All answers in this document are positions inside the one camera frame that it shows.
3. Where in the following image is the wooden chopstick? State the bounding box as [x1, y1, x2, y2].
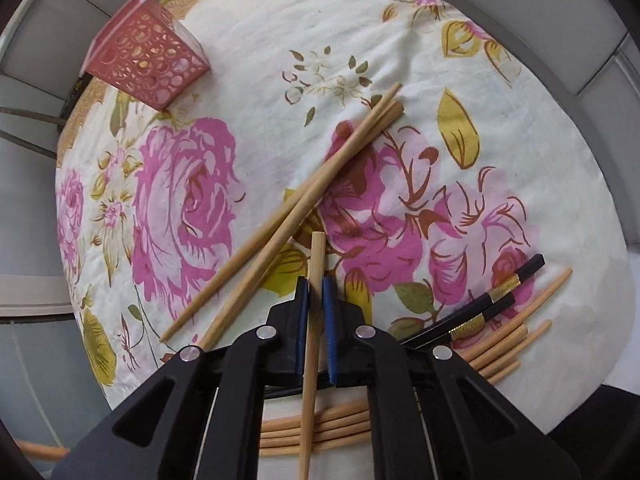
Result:
[258, 358, 522, 458]
[260, 323, 528, 448]
[259, 320, 552, 456]
[297, 231, 326, 480]

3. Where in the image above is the wooden chopstick longest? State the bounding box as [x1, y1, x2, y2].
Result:
[262, 268, 573, 437]

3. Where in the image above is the floral tablecloth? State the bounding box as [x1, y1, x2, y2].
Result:
[53, 0, 637, 480]

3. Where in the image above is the pink perforated utensil holder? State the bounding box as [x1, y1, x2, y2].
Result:
[80, 0, 209, 110]

